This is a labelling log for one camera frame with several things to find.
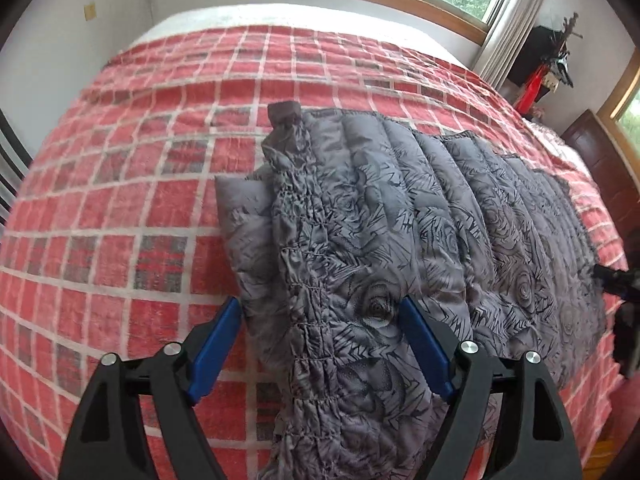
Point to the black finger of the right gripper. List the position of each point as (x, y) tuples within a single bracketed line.
[(620, 283)]

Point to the grey quilted rose-print jacket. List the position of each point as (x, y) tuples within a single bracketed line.
[(350, 213)]

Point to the coat rack with dark clothes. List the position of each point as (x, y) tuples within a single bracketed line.
[(545, 47)]

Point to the red plaid bedspread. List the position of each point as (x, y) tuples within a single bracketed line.
[(114, 241)]

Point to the red bag on rack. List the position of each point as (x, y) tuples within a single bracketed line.
[(529, 92)]

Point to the white curtain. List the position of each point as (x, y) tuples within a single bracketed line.
[(504, 40)]

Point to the white mattress sheet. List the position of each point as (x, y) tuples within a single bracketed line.
[(299, 16)]

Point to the yellow wall switch plate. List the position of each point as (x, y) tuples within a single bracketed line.
[(90, 11)]

